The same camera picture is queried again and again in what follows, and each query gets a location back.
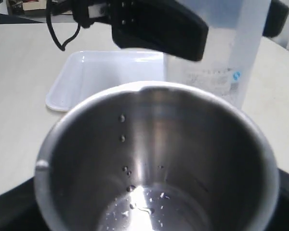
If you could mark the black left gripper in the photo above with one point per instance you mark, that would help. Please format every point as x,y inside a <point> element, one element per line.
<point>161,25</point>

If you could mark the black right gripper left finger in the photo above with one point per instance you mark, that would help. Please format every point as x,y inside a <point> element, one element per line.
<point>18,209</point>

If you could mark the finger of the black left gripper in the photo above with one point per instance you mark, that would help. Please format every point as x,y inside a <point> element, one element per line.
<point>276,18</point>

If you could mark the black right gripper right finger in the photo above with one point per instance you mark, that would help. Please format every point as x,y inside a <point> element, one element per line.
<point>283,205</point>

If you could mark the clear plastic measuring pitcher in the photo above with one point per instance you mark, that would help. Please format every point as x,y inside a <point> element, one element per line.
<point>234,36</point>

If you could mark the stainless steel cup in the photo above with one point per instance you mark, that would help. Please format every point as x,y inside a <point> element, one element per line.
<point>156,156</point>

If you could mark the white plastic tray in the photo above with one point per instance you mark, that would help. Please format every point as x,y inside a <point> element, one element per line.
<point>86,73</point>

